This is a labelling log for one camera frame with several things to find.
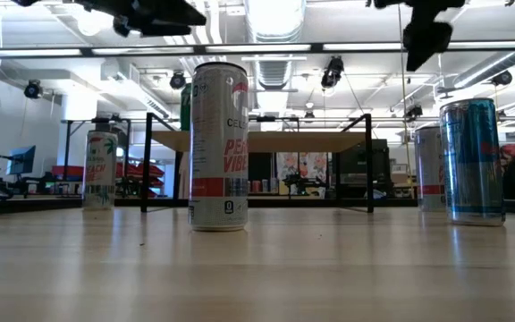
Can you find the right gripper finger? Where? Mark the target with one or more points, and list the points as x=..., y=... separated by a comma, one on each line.
x=425, y=40

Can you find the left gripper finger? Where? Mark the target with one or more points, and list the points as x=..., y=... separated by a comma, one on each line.
x=172, y=18

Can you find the green Sprite can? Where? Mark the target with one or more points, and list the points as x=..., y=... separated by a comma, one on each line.
x=186, y=112

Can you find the blue and silver slim can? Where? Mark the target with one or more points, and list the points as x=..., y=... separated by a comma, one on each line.
x=472, y=165

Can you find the silver can with red band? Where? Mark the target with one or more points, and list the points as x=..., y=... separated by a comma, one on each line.
x=427, y=179

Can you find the white Celsius Peach Vibe can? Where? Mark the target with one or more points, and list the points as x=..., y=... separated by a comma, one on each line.
x=217, y=152

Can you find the white Celsius Beach Vibe can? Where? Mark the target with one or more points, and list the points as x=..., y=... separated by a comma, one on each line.
x=99, y=174

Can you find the black overhead beam with lights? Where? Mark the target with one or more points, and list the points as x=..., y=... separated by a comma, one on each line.
x=199, y=48

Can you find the black ceiling spotlight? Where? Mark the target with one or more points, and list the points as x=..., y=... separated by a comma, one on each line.
x=502, y=78
x=332, y=71
x=414, y=111
x=177, y=80
x=33, y=89

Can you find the black cabinet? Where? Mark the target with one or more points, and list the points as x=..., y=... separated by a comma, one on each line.
x=380, y=170

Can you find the black background table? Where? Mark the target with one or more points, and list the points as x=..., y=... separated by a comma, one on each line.
x=67, y=147

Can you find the red storage rack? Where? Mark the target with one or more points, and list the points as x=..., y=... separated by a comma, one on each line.
x=150, y=172

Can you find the floral poster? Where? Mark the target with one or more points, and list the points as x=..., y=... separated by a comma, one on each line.
x=311, y=167

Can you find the computer monitor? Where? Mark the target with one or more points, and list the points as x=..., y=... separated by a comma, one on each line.
x=21, y=160

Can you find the silver ventilation duct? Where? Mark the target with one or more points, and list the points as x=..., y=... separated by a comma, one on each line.
x=275, y=71

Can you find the wooden shelf with black frame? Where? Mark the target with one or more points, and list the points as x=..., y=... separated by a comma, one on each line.
x=284, y=141

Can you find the black aluminium table frame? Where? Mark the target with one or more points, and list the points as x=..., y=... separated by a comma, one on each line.
x=38, y=205

